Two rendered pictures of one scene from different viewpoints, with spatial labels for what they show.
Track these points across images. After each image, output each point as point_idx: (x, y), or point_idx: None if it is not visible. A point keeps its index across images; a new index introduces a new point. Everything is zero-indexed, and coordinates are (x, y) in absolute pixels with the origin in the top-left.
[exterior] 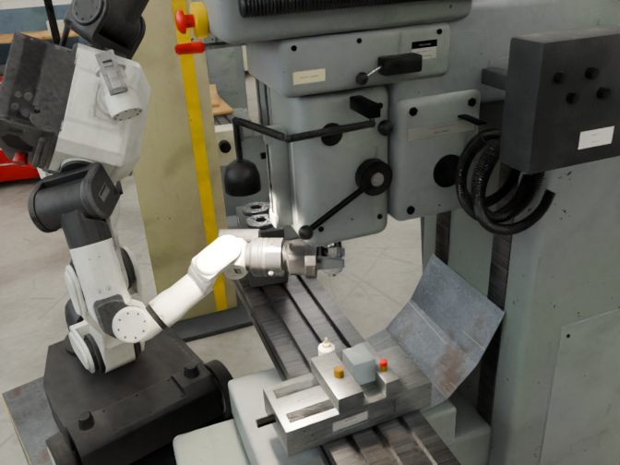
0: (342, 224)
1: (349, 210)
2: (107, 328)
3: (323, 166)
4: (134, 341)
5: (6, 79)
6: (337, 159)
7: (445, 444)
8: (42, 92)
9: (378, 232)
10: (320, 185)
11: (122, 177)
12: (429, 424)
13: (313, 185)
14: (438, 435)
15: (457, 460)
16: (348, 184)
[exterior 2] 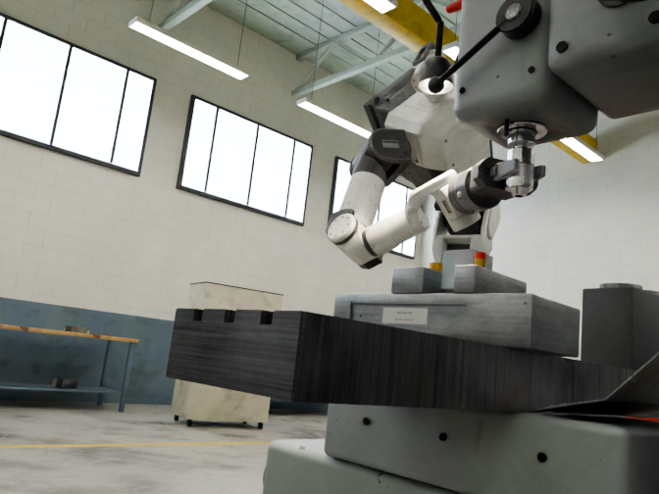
0: (486, 83)
1: (495, 67)
2: (328, 228)
3: (473, 22)
4: (333, 238)
5: (385, 88)
6: (487, 11)
7: (456, 339)
8: (399, 93)
9: (532, 93)
10: (468, 42)
11: (436, 166)
12: (483, 343)
13: (461, 44)
14: (468, 340)
15: (430, 333)
16: (496, 36)
